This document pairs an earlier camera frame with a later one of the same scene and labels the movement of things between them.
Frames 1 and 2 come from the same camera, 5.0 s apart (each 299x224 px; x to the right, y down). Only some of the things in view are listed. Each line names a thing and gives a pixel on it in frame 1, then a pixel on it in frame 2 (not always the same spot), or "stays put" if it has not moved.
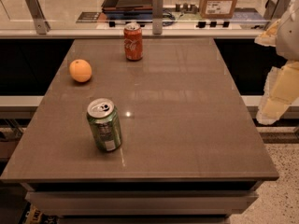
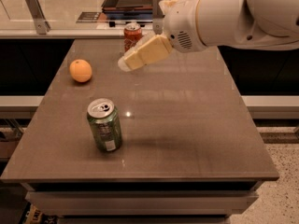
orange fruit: (80, 70) stays put
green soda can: (105, 123) stays put
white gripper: (289, 39) → (179, 23)
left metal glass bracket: (42, 26) stays put
